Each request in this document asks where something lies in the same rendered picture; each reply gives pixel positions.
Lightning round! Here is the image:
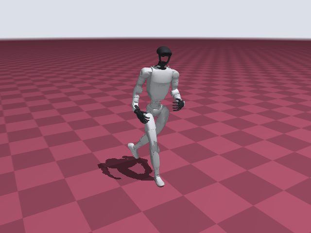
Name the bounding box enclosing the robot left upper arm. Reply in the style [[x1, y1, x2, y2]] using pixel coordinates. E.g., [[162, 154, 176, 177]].
[[170, 69, 179, 97]]

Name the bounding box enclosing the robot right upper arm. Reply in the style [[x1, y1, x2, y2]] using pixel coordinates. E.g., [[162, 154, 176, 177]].
[[136, 67, 152, 94]]

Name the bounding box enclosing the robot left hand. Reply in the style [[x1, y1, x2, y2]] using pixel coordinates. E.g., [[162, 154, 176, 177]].
[[173, 98, 184, 111]]

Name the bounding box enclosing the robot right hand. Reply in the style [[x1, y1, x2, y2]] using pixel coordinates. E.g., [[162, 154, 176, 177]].
[[134, 105, 150, 124]]

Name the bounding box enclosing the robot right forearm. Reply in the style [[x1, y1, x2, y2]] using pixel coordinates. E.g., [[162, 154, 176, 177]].
[[132, 86, 140, 111]]

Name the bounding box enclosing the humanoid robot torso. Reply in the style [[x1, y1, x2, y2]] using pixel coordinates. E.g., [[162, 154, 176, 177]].
[[146, 65, 173, 117]]

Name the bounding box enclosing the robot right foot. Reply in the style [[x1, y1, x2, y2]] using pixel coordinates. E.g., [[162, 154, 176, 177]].
[[154, 176, 164, 186]]

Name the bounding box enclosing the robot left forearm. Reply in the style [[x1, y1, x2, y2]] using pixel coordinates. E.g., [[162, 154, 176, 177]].
[[173, 92, 185, 106]]

